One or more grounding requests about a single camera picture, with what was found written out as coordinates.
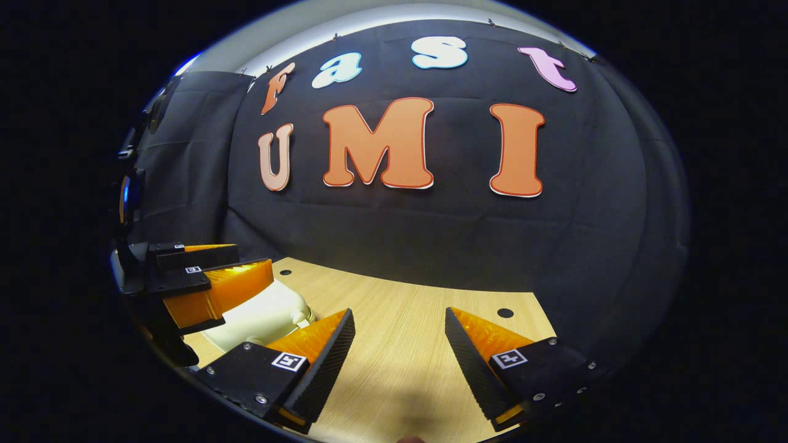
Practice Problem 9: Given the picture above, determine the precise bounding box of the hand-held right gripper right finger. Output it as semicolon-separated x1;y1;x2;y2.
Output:
444;306;601;431

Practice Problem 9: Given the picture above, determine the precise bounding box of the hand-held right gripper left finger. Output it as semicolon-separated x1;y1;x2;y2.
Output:
196;308;356;429

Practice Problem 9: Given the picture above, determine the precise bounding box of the pale yellow suitcase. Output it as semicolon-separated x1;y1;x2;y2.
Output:
200;280;316;354

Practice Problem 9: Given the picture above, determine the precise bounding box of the black backdrop cloth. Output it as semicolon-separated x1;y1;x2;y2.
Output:
132;18;690;370

